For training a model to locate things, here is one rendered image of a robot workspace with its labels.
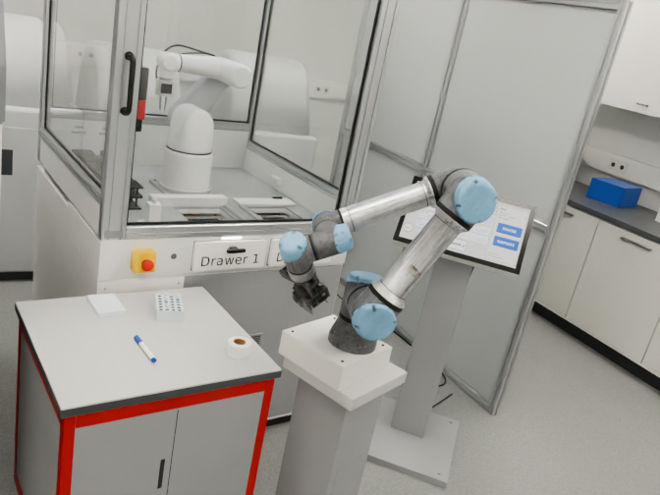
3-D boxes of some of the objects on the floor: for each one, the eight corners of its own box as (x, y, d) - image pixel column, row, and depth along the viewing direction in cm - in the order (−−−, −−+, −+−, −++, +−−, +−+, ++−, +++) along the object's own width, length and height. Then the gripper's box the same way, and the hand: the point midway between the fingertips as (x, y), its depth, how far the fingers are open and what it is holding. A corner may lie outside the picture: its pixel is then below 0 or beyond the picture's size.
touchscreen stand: (445, 488, 272) (514, 268, 238) (345, 452, 281) (397, 236, 247) (458, 426, 317) (517, 235, 284) (371, 397, 327) (418, 208, 293)
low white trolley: (245, 564, 215) (282, 369, 190) (46, 637, 179) (61, 409, 154) (179, 456, 258) (202, 286, 233) (9, 498, 222) (15, 302, 197)
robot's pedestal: (361, 556, 228) (412, 372, 203) (305, 602, 206) (354, 403, 181) (302, 506, 246) (341, 331, 220) (244, 544, 223) (279, 355, 198)
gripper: (298, 295, 175) (312, 331, 193) (329, 271, 178) (341, 308, 195) (280, 276, 180) (296, 312, 197) (310, 252, 183) (323, 291, 200)
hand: (311, 302), depth 197 cm, fingers open, 3 cm apart
